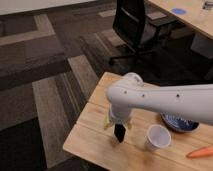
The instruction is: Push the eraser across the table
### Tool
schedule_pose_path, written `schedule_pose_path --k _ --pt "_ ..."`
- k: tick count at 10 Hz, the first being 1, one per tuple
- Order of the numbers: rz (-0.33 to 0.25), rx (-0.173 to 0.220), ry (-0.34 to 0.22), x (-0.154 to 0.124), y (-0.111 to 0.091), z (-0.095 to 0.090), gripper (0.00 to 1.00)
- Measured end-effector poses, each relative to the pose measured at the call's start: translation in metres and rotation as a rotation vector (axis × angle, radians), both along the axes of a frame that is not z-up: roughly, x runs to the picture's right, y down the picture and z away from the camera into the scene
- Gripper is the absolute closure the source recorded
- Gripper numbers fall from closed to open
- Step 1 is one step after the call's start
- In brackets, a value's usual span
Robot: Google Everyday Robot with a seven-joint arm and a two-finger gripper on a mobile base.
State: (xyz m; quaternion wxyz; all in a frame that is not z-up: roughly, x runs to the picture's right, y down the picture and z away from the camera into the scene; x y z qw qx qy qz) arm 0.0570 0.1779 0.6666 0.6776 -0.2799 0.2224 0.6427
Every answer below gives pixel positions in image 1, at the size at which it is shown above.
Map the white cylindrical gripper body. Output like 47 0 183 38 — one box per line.
109 105 132 124

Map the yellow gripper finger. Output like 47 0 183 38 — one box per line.
124 121 132 130
104 115 113 130

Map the black eraser with label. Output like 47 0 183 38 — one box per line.
114 124 126 142

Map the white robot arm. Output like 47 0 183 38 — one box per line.
104 72 213 129

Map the white paper cup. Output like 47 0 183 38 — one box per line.
145 124 171 151

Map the blue patterned bowl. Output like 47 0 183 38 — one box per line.
161 114 199 133

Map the orange carrot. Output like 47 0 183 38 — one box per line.
186 146 213 158

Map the black office chair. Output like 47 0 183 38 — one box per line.
109 0 175 65

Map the blue round disc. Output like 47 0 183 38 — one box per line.
171 8 186 15

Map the light wooden desk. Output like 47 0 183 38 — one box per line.
148 0 213 49

